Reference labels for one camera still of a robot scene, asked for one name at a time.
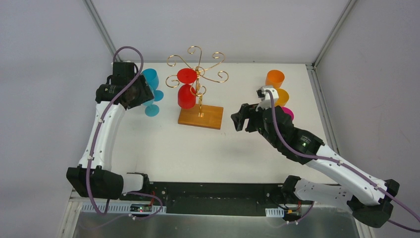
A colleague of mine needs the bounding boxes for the blue wine glass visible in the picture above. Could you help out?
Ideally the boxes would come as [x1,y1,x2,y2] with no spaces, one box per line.
[142,68,164,102]

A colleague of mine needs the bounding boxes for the teal wine glass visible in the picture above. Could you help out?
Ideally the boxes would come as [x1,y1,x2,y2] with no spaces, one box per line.
[142,98,160,117]

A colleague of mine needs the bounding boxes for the magenta wine glass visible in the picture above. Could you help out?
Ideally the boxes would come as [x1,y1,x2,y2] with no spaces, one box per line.
[282,107,294,120]

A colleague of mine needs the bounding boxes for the yellow wine glass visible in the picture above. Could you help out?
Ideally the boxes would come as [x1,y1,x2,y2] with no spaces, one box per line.
[275,88,290,107]

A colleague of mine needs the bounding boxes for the orange wine glass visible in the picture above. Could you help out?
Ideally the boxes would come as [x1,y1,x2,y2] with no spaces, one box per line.
[265,70,285,88]

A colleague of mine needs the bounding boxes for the red wine glass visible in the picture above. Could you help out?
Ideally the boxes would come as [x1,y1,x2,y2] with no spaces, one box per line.
[177,68,197,109]

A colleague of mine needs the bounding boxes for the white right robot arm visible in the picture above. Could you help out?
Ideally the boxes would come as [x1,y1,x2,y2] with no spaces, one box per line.
[231,104,399,228]

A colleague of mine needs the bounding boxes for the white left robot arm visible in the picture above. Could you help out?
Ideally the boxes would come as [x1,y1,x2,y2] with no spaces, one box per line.
[66,62,154,201]

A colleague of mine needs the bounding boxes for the wooden rack base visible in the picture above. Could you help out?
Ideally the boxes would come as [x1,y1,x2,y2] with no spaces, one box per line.
[178,104,223,130]

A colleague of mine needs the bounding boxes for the right controller board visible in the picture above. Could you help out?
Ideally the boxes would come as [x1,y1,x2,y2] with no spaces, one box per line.
[283,210,302,222]

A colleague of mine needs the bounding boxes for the controller board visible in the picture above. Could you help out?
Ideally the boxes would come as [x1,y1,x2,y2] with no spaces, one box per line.
[283,210,302,222]
[130,204,153,213]

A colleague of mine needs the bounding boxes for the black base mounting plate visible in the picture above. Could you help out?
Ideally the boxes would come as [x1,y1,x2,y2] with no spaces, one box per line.
[119,181,315,218]

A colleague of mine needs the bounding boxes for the left controller board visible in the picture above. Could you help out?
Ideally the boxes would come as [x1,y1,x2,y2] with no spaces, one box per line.
[130,204,153,213]

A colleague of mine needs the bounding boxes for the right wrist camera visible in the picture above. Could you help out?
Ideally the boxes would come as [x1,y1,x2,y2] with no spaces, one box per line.
[256,86,279,112]

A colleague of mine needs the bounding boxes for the gold wire rack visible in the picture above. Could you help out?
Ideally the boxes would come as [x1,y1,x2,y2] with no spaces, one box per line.
[165,46,229,108]

